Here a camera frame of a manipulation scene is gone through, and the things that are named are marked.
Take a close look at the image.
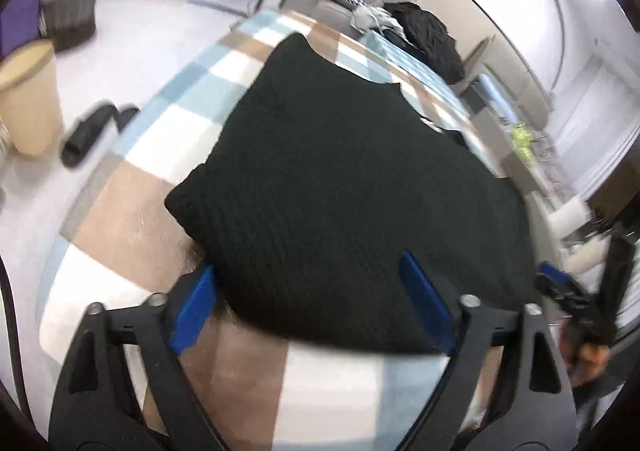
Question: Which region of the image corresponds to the grey quilt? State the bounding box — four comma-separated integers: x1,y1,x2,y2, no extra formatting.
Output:
530,131,576,202

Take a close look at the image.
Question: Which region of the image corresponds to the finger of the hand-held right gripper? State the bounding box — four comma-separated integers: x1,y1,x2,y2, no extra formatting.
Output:
535,261,576,294
547,291,593,319

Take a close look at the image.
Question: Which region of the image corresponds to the white crumpled garment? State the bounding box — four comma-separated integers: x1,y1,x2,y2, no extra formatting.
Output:
350,6,401,34

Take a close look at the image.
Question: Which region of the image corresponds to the white clothes pile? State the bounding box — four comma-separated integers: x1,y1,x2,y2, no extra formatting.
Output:
277,0,396,39

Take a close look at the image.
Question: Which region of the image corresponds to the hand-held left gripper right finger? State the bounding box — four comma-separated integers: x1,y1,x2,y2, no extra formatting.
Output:
399,251,581,451

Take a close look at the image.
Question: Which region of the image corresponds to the black slipper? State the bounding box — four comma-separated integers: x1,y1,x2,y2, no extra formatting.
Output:
60,102,117,168

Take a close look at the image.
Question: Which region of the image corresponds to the brown checked blanket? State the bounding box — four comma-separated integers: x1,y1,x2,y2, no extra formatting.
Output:
37,8,551,451

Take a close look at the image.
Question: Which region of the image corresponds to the purple bag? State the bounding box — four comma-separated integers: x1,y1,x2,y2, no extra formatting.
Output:
0,0,48,62

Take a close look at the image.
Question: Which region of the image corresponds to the light blue pillow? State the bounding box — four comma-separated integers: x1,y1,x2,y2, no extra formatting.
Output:
480,73,508,116

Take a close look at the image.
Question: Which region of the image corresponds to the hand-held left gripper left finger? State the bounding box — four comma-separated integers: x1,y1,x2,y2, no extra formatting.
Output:
47,265,226,451

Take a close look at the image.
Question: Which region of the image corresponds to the grey cabinet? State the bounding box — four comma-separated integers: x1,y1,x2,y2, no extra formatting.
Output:
457,73,538,182

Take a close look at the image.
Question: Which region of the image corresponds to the black knit sweater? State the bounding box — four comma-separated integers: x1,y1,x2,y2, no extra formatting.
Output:
164,32,543,357

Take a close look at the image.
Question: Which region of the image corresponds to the black cable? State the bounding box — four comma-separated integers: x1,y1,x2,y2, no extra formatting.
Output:
0,251,31,412

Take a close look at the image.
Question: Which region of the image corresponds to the beige bin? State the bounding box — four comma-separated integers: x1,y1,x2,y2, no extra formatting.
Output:
0,38,65,159

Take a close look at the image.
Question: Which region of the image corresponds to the white paper towel roll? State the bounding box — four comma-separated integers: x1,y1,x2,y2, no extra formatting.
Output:
547,196,591,239

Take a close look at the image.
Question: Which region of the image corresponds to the grey upholstered sofa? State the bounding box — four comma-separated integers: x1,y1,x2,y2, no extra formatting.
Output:
465,33,556,132

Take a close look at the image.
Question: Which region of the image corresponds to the person's right hand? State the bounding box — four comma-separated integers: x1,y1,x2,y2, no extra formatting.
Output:
562,326,613,387

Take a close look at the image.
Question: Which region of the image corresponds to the woven laundry basket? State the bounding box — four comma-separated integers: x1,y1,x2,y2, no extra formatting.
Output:
39,0,103,52

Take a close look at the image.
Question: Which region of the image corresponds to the teal checked cloth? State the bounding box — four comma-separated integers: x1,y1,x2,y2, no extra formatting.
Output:
367,28,471,116

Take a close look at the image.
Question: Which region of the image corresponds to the black jacket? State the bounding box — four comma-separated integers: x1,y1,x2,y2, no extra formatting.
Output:
382,2,466,84

